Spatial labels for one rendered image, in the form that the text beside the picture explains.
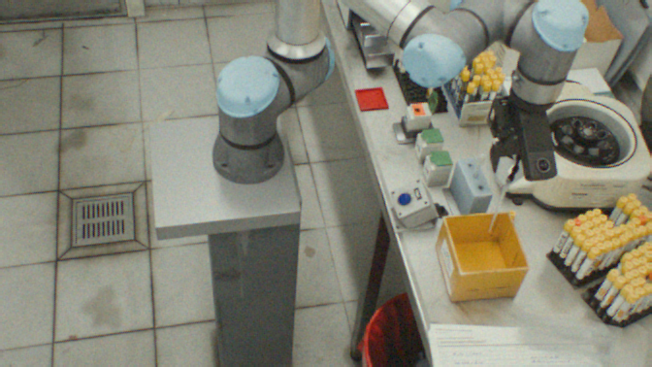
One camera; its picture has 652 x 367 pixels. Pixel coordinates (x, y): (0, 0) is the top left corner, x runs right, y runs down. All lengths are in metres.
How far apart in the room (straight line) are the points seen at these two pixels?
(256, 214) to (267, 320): 0.53
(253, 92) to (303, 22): 0.16
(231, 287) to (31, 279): 0.96
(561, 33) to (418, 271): 0.60
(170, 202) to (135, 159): 1.33
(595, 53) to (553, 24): 0.81
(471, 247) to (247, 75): 0.56
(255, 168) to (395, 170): 0.32
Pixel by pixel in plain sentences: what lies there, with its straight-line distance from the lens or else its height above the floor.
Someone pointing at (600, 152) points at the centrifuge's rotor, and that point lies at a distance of 1.69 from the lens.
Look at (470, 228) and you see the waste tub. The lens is 1.53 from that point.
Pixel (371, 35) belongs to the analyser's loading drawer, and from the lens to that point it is 1.93.
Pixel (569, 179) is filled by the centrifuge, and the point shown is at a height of 0.98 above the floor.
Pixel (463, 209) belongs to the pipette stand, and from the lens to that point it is 1.59.
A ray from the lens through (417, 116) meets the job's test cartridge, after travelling 1.68.
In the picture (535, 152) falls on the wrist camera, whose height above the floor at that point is 1.27.
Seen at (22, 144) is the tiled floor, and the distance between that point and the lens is 3.01.
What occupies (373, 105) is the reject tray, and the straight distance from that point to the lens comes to 1.80.
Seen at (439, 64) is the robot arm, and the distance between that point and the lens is 1.04.
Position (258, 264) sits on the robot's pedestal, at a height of 0.66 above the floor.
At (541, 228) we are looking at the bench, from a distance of 1.65.
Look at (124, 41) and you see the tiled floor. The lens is 3.36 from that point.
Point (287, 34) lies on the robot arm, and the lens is 1.47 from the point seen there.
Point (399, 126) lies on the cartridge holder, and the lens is 1.74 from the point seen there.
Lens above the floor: 2.12
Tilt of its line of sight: 50 degrees down
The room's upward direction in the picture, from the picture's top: 5 degrees clockwise
